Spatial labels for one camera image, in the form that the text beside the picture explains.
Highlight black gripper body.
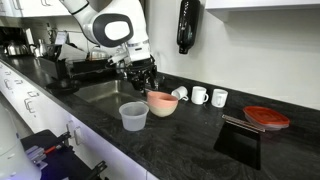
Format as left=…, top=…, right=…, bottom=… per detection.
left=125, top=57, right=160, bottom=85

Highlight pink bowl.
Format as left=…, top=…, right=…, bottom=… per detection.
left=146, top=91, right=180, bottom=110

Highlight beige bowl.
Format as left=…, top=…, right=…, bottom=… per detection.
left=148, top=102, right=178, bottom=118

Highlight stainless steel sink basin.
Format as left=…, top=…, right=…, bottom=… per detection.
left=73, top=79, right=149, bottom=120

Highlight metal bowl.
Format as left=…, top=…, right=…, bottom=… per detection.
left=87, top=46, right=110, bottom=62

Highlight chrome gooseneck faucet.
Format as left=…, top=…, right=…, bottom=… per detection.
left=114, top=60, right=129, bottom=81

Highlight white mug lying sideways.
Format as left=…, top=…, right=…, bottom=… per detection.
left=170, top=85, right=190, bottom=102

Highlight translucent plastic cup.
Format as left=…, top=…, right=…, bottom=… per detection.
left=118, top=101, right=150, bottom=132

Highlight white upright mug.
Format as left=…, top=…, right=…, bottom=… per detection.
left=211, top=88, right=230, bottom=109
left=190, top=85, right=210, bottom=106

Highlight black dish rack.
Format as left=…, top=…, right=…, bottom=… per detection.
left=36, top=54, right=113, bottom=80

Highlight white angled sheet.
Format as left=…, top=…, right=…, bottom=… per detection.
left=58, top=43, right=88, bottom=62

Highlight black frying pan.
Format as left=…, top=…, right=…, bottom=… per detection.
left=45, top=78, right=82, bottom=95

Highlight white base cabinet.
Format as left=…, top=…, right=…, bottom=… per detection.
left=0, top=61, right=161, bottom=180

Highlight thin metal bar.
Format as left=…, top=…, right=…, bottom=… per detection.
left=221, top=114, right=267, bottom=134

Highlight steel jug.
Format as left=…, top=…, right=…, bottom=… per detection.
left=33, top=38, right=48, bottom=58

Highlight black robot cart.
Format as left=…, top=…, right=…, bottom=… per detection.
left=19, top=129, right=111, bottom=180

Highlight aluminium profile bar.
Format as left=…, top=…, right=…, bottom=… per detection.
left=24, top=144, right=48, bottom=165

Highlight white wall cabinet with handles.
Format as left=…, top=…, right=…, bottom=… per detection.
left=0, top=0, right=73, bottom=18

